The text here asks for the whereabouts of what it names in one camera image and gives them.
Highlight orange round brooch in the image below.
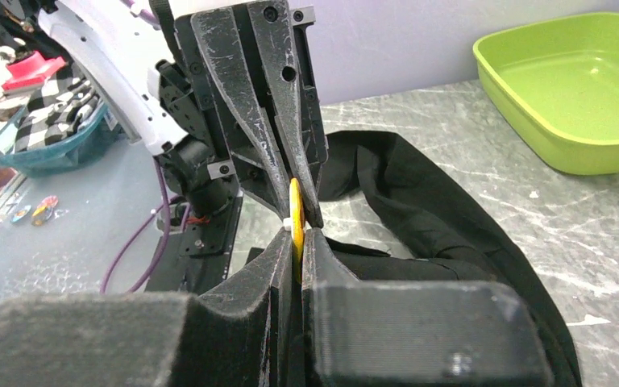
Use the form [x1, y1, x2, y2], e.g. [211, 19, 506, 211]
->
[283, 177, 305, 284]

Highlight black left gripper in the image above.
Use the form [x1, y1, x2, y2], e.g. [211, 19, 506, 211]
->
[150, 1, 328, 228]

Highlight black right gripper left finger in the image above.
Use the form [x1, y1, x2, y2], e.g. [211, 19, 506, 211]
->
[0, 231, 293, 386]

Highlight colourful spare brooches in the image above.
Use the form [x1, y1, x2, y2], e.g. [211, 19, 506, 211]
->
[10, 195, 59, 227]

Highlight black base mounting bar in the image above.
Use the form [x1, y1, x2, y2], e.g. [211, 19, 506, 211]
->
[143, 194, 278, 294]

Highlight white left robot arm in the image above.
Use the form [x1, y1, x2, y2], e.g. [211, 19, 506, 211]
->
[0, 1, 327, 227]

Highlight green plastic basin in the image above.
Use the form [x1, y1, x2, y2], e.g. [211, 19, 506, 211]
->
[472, 12, 619, 176]

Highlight black button shirt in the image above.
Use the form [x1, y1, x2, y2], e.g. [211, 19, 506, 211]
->
[318, 131, 582, 386]

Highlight teal basket with checkered cloth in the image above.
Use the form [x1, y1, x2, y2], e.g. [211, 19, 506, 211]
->
[0, 64, 121, 177]

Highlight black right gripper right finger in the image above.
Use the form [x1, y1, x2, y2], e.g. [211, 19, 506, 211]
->
[302, 228, 555, 386]

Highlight pink object on shelf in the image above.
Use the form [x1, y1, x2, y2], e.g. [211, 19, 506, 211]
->
[2, 51, 67, 95]

